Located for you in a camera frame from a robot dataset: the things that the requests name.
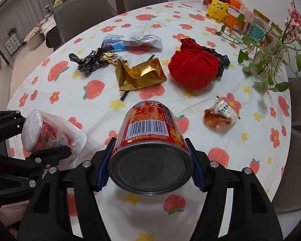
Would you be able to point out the gold foil bag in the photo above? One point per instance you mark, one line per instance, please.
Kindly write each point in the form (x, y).
(150, 72)

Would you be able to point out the blue white wrapper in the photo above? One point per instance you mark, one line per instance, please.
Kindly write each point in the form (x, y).
(115, 45)

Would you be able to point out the white drawer cabinet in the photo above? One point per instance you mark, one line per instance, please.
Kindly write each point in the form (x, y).
(12, 44)

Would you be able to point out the white printed wrapper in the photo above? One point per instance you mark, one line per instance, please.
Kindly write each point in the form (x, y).
(145, 40)

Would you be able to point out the trailing green plant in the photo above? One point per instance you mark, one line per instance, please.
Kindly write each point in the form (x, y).
(245, 40)

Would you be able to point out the glass vase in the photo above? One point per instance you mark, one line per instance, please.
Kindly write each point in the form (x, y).
(271, 57)

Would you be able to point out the pink blossom branch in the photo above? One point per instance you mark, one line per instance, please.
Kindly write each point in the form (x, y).
(294, 15)

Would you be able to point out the black plastic bag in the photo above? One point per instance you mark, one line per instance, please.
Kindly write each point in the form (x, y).
(223, 60)

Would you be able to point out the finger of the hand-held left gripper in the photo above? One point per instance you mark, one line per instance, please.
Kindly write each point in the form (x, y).
(47, 157)
(7, 123)

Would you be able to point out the small potted plant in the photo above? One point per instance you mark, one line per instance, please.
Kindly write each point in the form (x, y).
(12, 31)

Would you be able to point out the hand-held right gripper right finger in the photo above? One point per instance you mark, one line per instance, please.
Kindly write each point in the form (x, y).
(197, 170)

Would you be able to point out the orange white snack packet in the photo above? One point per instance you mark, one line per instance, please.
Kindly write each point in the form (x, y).
(215, 120)

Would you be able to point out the black patterned wrapper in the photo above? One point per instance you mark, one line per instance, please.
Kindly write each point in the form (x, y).
(90, 64)

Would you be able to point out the red white plastic cup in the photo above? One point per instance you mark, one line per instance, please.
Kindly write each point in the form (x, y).
(47, 130)

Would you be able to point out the beige pouf with floral blanket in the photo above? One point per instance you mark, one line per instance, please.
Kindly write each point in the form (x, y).
(35, 36)

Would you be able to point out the small crumpled gold wrapper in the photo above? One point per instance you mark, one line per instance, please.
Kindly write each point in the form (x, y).
(110, 58)

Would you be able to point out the floral strawberry tablecloth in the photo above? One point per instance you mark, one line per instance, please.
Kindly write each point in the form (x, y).
(165, 20)

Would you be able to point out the grey curtain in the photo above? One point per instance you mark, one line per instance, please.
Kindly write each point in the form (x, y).
(25, 5)

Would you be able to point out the red tin can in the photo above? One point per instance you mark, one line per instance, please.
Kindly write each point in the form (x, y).
(150, 170)

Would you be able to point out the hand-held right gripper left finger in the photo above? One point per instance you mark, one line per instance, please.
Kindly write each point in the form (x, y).
(104, 165)

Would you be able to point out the teal packet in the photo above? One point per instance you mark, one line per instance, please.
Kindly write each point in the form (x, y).
(257, 30)

